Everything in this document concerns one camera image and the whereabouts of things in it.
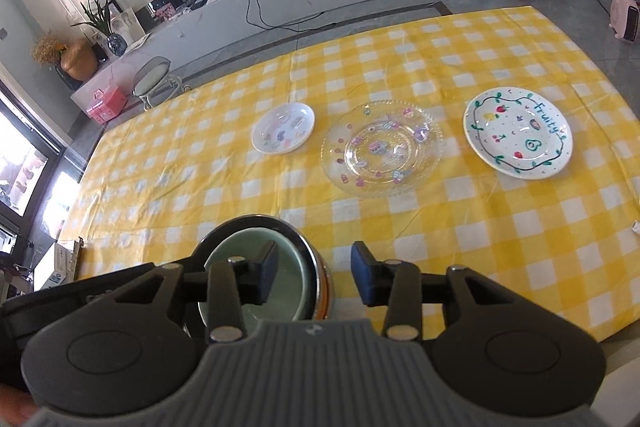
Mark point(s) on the pink storage box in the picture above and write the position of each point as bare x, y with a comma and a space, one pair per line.
106, 104

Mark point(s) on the orange steel bowl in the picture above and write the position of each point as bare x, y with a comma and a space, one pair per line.
325, 294

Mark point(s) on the dark framed window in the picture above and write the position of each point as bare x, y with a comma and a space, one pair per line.
30, 167

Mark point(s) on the grey cushioned metal stool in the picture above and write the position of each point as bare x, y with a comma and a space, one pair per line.
150, 74

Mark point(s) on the person's left hand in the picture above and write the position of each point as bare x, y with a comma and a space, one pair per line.
12, 409

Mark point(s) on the brown round vase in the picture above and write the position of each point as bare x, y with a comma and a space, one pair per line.
79, 61

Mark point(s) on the green ceramic bowl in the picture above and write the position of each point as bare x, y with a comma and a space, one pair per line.
292, 287

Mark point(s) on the white paper box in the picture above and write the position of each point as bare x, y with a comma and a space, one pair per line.
57, 264

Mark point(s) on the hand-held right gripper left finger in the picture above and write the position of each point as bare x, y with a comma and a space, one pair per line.
264, 274

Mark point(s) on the dried orange flowers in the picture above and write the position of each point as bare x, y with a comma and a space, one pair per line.
47, 48

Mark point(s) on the white fruit-print plate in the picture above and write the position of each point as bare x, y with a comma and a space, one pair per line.
517, 132

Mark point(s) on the white photo card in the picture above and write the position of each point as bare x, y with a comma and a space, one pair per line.
126, 24

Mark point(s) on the yellow checked tablecloth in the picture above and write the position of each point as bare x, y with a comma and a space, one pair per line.
450, 232

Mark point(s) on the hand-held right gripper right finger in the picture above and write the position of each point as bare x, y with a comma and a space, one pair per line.
365, 274

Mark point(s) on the small white sticker plate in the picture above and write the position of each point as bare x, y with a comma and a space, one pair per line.
282, 127

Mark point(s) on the pink heater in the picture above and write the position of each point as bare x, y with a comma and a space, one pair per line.
625, 14

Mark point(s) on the clear glass plate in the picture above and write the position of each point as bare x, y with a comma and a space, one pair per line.
382, 147

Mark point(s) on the green plant in blue vase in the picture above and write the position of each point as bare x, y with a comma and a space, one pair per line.
107, 27

